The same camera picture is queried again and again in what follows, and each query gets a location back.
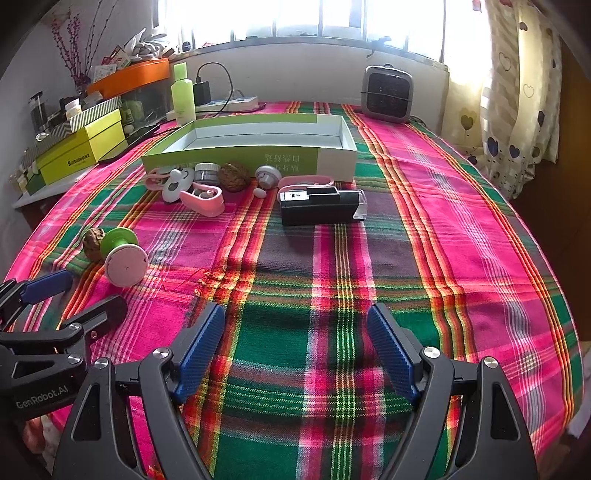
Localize pink clip green pad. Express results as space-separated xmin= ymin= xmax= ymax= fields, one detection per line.
xmin=145 ymin=165 xmax=174 ymax=191

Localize white crumpled bag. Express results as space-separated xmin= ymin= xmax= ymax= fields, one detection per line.
xmin=122 ymin=27 xmax=169 ymax=61

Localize brown walnut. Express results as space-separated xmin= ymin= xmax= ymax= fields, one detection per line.
xmin=82 ymin=229 xmax=108 ymax=264
xmin=218 ymin=164 xmax=250 ymax=192

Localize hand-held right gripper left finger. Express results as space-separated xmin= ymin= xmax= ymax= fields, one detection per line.
xmin=51 ymin=302 xmax=227 ymax=480

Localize yellow-green box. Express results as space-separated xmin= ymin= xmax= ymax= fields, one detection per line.
xmin=34 ymin=121 xmax=127 ymax=183

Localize pink green plaid blanket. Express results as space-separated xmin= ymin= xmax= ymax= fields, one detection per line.
xmin=11 ymin=99 xmax=585 ymax=480

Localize white mushroom-shaped light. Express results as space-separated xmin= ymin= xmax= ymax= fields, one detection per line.
xmin=255 ymin=165 xmax=281 ymax=189

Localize black phone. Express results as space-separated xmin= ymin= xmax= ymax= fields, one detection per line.
xmin=97 ymin=122 xmax=162 ymax=163

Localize black bike light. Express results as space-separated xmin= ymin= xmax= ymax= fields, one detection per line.
xmin=279 ymin=187 xmax=369 ymax=227

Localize small jar white cap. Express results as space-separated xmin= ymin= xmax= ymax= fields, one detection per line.
xmin=194 ymin=162 xmax=220 ymax=185

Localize white side shelf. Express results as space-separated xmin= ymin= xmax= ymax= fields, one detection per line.
xmin=11 ymin=164 xmax=93 ymax=210

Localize white panda-shaped gadget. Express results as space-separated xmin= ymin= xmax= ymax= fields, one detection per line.
xmin=161 ymin=167 xmax=195 ymax=204

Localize green lotion bottle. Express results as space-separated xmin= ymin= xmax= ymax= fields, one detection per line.
xmin=171 ymin=63 xmax=195 ymax=126

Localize orange tray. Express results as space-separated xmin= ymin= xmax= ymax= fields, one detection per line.
xmin=87 ymin=58 xmax=171 ymax=99

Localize assorted paper packets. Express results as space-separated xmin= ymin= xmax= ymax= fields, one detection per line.
xmin=90 ymin=46 xmax=132 ymax=84

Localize grey space heater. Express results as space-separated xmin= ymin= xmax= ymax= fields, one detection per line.
xmin=360 ymin=65 xmax=413 ymax=124

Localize pink clip white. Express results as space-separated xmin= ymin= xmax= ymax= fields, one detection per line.
xmin=277 ymin=174 xmax=337 ymax=191
xmin=179 ymin=182 xmax=225 ymax=217

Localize purple dried flower branches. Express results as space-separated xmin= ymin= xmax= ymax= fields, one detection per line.
xmin=51 ymin=0 xmax=116 ymax=88

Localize dark jar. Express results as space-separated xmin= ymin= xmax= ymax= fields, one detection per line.
xmin=30 ymin=92 xmax=51 ymax=125

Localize green white round spool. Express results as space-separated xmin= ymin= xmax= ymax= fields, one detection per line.
xmin=100 ymin=228 xmax=149 ymax=287

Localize white power strip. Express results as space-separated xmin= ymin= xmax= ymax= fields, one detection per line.
xmin=194 ymin=95 xmax=259 ymax=113

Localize grey white striped box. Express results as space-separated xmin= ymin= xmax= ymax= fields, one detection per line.
xmin=23 ymin=96 xmax=123 ymax=160

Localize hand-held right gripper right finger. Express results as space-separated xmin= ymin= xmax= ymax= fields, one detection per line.
xmin=367 ymin=302 xmax=539 ymax=480

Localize heart print curtain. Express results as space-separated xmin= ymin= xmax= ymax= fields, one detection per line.
xmin=455 ymin=0 xmax=564 ymax=199

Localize glass tank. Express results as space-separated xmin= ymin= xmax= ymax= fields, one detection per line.
xmin=117 ymin=76 xmax=174 ymax=127

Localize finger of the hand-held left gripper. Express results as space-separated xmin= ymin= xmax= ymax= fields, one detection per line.
xmin=0 ymin=270 xmax=75 ymax=330
xmin=0 ymin=295 xmax=127 ymax=370

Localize black charger cable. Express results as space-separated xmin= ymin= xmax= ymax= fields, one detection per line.
xmin=198 ymin=62 xmax=236 ymax=112

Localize green white cardboard box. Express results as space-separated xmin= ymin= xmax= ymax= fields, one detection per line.
xmin=141 ymin=113 xmax=358 ymax=183

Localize dark green box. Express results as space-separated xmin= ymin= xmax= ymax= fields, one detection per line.
xmin=25 ymin=171 xmax=49 ymax=197

